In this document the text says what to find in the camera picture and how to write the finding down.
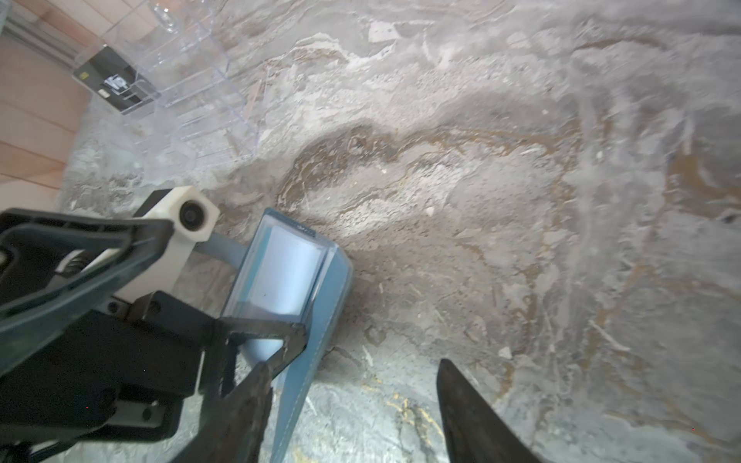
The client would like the black card in stand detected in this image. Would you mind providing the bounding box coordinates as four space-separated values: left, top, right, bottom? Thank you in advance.
73 46 160 114

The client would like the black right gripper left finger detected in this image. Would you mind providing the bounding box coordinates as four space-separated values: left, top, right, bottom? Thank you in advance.
173 362 273 462

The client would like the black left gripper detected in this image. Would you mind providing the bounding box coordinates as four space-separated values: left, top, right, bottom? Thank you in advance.
1 208 308 446

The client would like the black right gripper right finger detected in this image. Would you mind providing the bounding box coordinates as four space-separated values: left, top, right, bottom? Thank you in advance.
436 359 538 463

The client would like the clear acrylic card stand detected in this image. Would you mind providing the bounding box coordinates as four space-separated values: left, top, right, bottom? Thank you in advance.
73 1 266 177

